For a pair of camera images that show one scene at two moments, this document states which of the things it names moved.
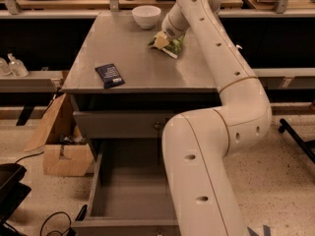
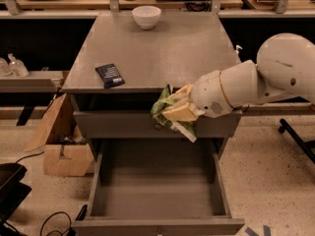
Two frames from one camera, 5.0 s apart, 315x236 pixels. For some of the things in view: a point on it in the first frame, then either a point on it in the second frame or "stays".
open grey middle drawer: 131,193 stays
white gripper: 170,30 to 208,94
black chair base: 308,147 stays
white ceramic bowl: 147,16 stays
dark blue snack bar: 109,76 stays
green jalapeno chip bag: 172,48 to 185,128
